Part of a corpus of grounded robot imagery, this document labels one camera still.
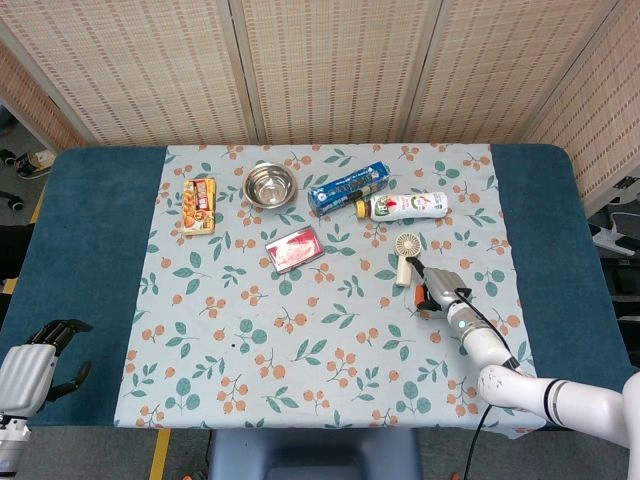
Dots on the white floor device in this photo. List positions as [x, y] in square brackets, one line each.
[35, 162]

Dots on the small white handheld fan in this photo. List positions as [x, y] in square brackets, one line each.
[406, 246]

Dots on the blue table cover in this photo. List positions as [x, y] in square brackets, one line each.
[95, 240]

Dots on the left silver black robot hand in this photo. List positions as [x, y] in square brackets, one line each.
[27, 362]

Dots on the white power strip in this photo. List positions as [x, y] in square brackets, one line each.
[617, 240]

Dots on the stainless steel bowl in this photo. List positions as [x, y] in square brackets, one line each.
[269, 186]

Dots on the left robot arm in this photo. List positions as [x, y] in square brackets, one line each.
[10, 445]

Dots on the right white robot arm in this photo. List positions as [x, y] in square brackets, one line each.
[530, 385]

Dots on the black chair caster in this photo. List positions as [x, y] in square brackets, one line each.
[14, 201]

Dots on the woven bamboo folding screen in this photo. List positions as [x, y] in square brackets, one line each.
[330, 70]

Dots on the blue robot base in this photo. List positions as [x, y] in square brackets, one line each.
[315, 455]

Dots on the white drink bottle yellow cap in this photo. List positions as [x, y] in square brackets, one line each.
[410, 206]

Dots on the long blue cardboard box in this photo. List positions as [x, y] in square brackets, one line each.
[347, 189]

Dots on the floral orange fruit tablecloth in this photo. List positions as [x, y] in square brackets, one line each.
[310, 310]

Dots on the yellow snack box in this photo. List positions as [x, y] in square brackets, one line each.
[199, 207]

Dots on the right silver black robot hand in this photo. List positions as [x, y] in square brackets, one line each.
[442, 285]

